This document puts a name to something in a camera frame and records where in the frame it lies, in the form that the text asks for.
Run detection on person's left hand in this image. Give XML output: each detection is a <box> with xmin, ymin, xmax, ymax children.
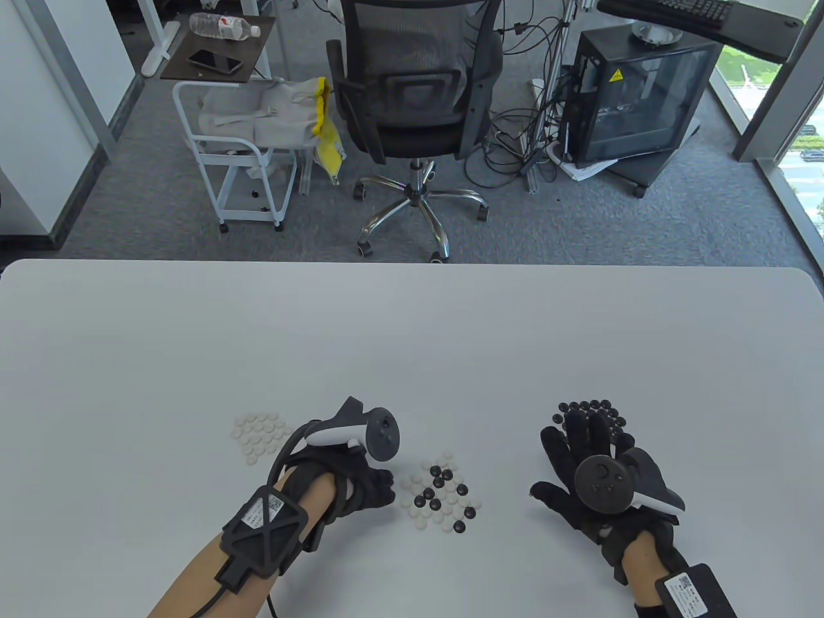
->
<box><xmin>283</xmin><ymin>449</ymin><xmax>397</xmax><ymax>527</ymax></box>

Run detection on person's right hand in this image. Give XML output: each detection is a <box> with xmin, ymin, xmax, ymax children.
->
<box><xmin>530</xmin><ymin>409</ymin><xmax>686</xmax><ymax>585</ymax></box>

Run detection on cluster of black go stones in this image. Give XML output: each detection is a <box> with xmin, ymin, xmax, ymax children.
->
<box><xmin>554</xmin><ymin>399</ymin><xmax>626</xmax><ymax>432</ymax></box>

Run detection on pile of mixed go stones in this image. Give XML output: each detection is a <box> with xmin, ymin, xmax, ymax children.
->
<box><xmin>399</xmin><ymin>453</ymin><xmax>483</xmax><ymax>534</ymax></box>

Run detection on cluster of white go stones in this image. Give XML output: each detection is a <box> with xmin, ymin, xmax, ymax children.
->
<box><xmin>233</xmin><ymin>412</ymin><xmax>290</xmax><ymax>463</ymax></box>

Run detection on person's right forearm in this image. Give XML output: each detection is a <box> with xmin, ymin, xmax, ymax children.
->
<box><xmin>621</xmin><ymin>534</ymin><xmax>664</xmax><ymax>603</ymax></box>

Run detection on black and white VR controller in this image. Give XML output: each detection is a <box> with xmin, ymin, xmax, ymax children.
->
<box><xmin>303</xmin><ymin>396</ymin><xmax>400</xmax><ymax>463</ymax></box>
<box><xmin>574</xmin><ymin>447</ymin><xmax>685</xmax><ymax>514</ymax></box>

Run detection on black cross-braced wrist module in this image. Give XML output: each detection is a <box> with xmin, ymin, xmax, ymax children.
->
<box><xmin>221</xmin><ymin>486</ymin><xmax>326</xmax><ymax>586</ymax></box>

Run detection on black labelled wrist box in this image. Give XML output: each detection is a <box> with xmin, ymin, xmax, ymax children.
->
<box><xmin>634</xmin><ymin>563</ymin><xmax>738</xmax><ymax>618</ymax></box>

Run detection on white papers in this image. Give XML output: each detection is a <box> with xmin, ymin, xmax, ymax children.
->
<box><xmin>550</xmin><ymin>145</ymin><xmax>619</xmax><ymax>184</ymax></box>

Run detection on dark rolling computer stand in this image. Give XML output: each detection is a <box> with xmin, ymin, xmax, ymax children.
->
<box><xmin>612</xmin><ymin>122</ymin><xmax>702</xmax><ymax>199</ymax></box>

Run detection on yellow plastic bag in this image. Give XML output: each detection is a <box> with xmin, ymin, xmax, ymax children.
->
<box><xmin>311</xmin><ymin>77</ymin><xmax>347</xmax><ymax>186</ymax></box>

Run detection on black computer tower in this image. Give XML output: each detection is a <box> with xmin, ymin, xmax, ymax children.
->
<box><xmin>561</xmin><ymin>27</ymin><xmax>723</xmax><ymax>169</ymax></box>

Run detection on white metal cart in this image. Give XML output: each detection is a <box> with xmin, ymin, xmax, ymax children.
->
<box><xmin>173</xmin><ymin>80</ymin><xmax>298</xmax><ymax>232</ymax></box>

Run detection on grey fabric bag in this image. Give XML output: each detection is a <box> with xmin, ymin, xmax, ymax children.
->
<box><xmin>198</xmin><ymin>79</ymin><xmax>326</xmax><ymax>152</ymax></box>

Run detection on black mesh office chair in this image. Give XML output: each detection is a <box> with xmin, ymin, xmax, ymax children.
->
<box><xmin>325</xmin><ymin>0</ymin><xmax>506</xmax><ymax>263</ymax></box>

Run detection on silver bowl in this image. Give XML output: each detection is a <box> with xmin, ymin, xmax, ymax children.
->
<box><xmin>632</xmin><ymin>19</ymin><xmax>683</xmax><ymax>47</ymax></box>

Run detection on brown side table top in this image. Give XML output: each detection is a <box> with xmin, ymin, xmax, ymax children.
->
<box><xmin>161</xmin><ymin>13</ymin><xmax>276</xmax><ymax>83</ymax></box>

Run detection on black keyboard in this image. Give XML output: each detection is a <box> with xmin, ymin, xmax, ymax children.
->
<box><xmin>599</xmin><ymin>0</ymin><xmax>735</xmax><ymax>30</ymax></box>

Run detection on black smartphone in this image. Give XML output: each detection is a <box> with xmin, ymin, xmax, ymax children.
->
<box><xmin>187</xmin><ymin>50</ymin><xmax>244</xmax><ymax>73</ymax></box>

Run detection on white desk leg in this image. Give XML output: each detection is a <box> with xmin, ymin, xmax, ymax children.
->
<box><xmin>136</xmin><ymin>0</ymin><xmax>182</xmax><ymax>78</ymax></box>

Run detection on clear plastic water bottle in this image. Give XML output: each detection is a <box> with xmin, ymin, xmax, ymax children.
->
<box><xmin>189</xmin><ymin>12</ymin><xmax>261</xmax><ymax>41</ymax></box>

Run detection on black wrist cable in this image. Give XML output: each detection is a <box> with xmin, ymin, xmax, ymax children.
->
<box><xmin>193</xmin><ymin>579</ymin><xmax>277</xmax><ymax>618</ymax></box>

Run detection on tangle of black cables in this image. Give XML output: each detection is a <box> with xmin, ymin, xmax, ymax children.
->
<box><xmin>465</xmin><ymin>0</ymin><xmax>580</xmax><ymax>191</ymax></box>

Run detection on aluminium frame post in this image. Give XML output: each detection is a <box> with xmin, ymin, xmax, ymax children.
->
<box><xmin>525</xmin><ymin>0</ymin><xmax>580</xmax><ymax>194</ymax></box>

